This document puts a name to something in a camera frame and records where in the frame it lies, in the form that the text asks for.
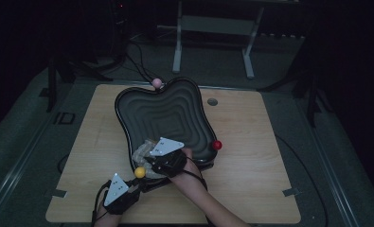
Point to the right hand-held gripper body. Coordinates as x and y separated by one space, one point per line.
167 162

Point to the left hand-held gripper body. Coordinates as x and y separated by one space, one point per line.
115 190

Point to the yellow ball knob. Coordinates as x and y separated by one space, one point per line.
139 172

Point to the grey fluffy cloth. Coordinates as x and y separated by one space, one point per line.
142 153

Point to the black wavy tray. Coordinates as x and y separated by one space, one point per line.
172 116

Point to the red ball knob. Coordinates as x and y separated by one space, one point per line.
217 145

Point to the person's right hand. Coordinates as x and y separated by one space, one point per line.
187 176

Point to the person's left hand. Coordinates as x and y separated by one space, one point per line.
107 219

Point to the grey tape strip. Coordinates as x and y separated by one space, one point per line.
59 193
291 191

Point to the grey round table grommet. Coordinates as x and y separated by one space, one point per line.
212 101

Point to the pink ball knob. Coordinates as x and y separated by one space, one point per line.
157 83

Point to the black tripod stand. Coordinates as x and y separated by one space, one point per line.
52 85
312 101

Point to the white metal stand frame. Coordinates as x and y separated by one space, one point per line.
217 25

